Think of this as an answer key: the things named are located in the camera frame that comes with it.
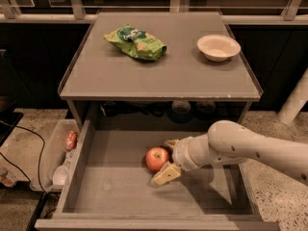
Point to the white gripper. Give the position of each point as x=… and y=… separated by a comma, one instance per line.
x=180, y=153

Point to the red apple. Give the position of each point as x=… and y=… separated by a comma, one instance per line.
x=155, y=158

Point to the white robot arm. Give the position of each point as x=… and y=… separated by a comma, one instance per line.
x=228, y=142

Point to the open grey top drawer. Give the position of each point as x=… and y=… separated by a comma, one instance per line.
x=108, y=189

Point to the grey cabinet counter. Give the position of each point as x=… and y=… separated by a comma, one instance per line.
x=100, y=72

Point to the dark can left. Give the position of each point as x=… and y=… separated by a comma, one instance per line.
x=181, y=112

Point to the dark can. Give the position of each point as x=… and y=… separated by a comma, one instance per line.
x=205, y=109
x=181, y=112

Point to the dark can right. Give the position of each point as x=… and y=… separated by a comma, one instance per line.
x=205, y=109

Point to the orange snack packet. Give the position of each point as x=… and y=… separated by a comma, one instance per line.
x=71, y=140

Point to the clear plastic bin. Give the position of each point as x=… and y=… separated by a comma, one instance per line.
x=53, y=156

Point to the white cup in bin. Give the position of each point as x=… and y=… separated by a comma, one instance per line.
x=60, y=175

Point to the green chip bag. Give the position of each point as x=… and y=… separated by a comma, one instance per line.
x=136, y=43

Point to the white bowl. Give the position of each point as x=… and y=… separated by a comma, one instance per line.
x=218, y=48

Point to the small packet on floor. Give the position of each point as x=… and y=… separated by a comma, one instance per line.
x=6, y=178

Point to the metal railing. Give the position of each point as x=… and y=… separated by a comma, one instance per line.
x=242, y=12

